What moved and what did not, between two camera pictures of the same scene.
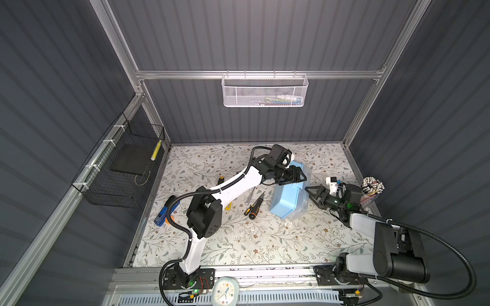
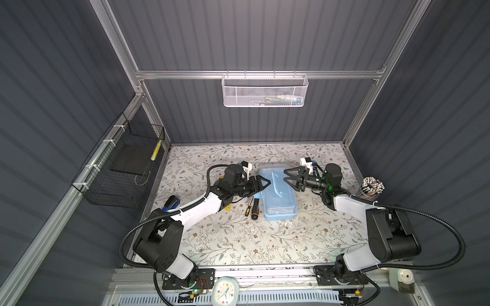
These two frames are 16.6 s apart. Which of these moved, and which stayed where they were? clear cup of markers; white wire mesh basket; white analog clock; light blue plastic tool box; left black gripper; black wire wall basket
Moved: left black gripper; light blue plastic tool box
Stayed: clear cup of markers; black wire wall basket; white analog clock; white wire mesh basket
